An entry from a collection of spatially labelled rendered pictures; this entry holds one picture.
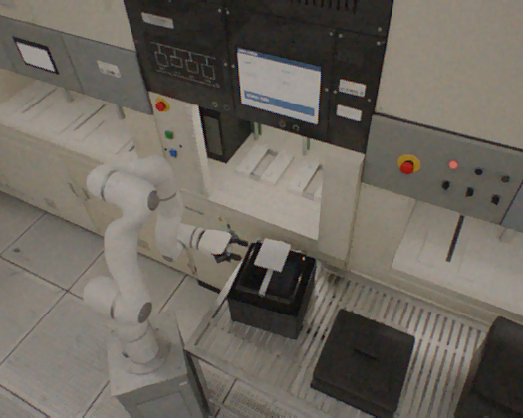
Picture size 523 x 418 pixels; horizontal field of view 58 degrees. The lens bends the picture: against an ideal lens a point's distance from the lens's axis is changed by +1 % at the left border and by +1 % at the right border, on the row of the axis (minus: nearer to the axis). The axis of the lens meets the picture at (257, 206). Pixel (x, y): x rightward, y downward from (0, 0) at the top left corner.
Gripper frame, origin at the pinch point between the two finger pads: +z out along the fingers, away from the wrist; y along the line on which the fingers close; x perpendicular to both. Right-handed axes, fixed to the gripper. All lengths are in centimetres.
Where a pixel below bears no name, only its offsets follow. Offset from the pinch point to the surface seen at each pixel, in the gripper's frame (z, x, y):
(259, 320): 11.2, -22.9, 13.4
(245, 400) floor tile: 1, -106, 16
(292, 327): 24.1, -20.5, 13.4
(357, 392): 51, -20, 29
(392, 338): 59, -20, 6
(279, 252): 14.5, 2.7, -1.5
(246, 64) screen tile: -6, 57, -30
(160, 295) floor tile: -69, -106, -25
